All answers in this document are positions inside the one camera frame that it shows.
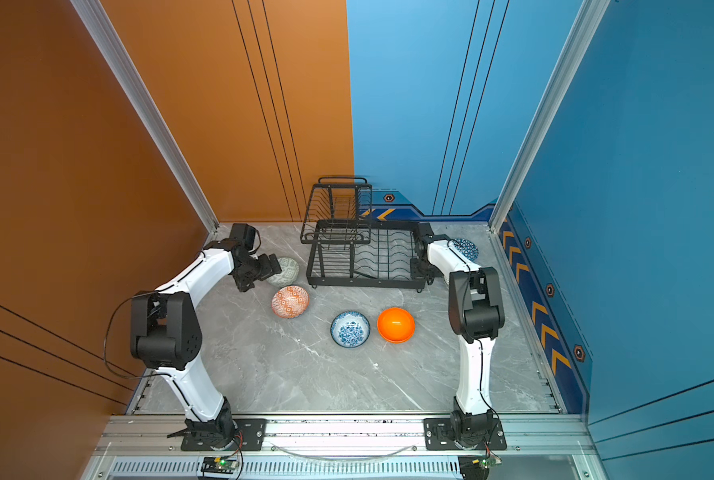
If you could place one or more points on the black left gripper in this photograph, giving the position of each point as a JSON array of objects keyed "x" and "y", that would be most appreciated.
[{"x": 268, "y": 271}]

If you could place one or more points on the green patterned ceramic bowl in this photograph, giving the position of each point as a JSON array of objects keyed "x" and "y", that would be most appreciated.
[{"x": 289, "y": 273}]

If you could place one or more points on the red patterned ceramic bowl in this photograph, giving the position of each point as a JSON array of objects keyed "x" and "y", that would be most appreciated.
[{"x": 290, "y": 302}]

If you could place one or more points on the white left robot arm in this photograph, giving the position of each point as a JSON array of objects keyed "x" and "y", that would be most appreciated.
[{"x": 166, "y": 335}]

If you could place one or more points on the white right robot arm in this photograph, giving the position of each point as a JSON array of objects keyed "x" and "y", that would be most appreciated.
[{"x": 476, "y": 315}]

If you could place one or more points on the orange plastic bowl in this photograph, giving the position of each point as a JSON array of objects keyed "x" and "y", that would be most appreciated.
[{"x": 396, "y": 325}]

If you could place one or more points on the green circuit board left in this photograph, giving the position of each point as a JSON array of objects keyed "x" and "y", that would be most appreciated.
[{"x": 220, "y": 467}]

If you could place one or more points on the dark blue patterned bowl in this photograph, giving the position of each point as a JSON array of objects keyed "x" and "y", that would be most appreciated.
[{"x": 468, "y": 248}]

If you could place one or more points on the circuit board right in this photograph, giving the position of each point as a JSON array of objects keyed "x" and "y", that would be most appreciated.
[{"x": 477, "y": 467}]

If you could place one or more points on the black wire dish rack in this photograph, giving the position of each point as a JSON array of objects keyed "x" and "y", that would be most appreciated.
[{"x": 353, "y": 245}]

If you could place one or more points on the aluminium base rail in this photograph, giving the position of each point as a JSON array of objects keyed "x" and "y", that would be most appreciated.
[{"x": 343, "y": 446}]

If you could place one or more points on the aluminium corner post left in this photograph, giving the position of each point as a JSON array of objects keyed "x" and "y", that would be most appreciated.
[{"x": 102, "y": 31}]

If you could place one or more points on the aluminium corner post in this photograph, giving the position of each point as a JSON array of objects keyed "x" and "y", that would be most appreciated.
[
  {"x": 583, "y": 30},
  {"x": 102, "y": 31}
]

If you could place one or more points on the aluminium corner post right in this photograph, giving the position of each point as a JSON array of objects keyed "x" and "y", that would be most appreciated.
[{"x": 583, "y": 30}]

